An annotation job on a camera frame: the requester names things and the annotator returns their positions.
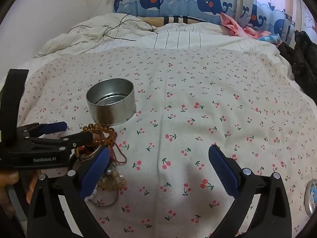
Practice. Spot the pink cloth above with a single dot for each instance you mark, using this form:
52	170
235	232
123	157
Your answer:
232	24

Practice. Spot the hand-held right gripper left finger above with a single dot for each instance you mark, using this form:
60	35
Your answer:
95	172

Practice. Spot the round metal lid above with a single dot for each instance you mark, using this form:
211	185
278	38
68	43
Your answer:
311	198

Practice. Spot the round metal tin can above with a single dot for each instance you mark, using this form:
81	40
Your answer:
111	114

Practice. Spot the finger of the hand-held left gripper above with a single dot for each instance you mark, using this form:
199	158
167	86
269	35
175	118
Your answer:
57	126
81	138

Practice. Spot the blue whale pillow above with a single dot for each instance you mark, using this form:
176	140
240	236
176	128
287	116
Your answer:
178	0

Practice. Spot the beige navy striped pillow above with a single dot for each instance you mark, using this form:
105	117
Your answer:
153	19

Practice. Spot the thin metal bangle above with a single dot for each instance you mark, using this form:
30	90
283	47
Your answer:
106	205

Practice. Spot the person's left hand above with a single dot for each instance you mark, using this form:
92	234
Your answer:
10	178

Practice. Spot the black jacket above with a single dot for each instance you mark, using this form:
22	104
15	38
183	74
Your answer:
302	54

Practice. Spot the blue patterned packet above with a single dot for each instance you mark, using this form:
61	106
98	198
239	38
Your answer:
270	39

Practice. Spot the white striped duvet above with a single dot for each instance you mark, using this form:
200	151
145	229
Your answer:
185	38

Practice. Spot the cherry print bed sheet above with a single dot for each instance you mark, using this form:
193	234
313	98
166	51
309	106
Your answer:
198	91

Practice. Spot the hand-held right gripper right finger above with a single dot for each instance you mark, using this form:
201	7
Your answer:
223	171

